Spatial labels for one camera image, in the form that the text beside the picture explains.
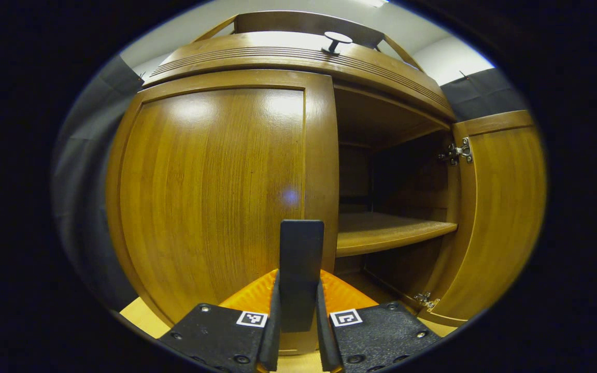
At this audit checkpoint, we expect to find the black door handle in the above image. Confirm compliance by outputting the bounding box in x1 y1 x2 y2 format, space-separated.
279 220 325 333

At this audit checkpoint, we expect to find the wooden cabinet shelf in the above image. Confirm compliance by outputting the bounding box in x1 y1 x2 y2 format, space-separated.
336 211 458 258

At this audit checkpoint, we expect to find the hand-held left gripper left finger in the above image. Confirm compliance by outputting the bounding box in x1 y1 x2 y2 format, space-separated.
158 269 281 372

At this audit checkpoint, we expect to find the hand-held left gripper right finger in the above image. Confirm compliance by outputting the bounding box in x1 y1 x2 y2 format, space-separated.
317 269 442 372

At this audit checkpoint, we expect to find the wooden double-door shoe cabinet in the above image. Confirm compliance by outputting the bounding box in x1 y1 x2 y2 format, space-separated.
106 10 547 358

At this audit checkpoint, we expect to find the metal door hinge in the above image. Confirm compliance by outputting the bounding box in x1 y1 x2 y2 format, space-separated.
437 137 474 166
414 292 440 311

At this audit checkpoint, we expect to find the wooden cabinet door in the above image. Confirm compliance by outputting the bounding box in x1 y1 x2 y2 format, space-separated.
106 70 339 355
418 110 547 328

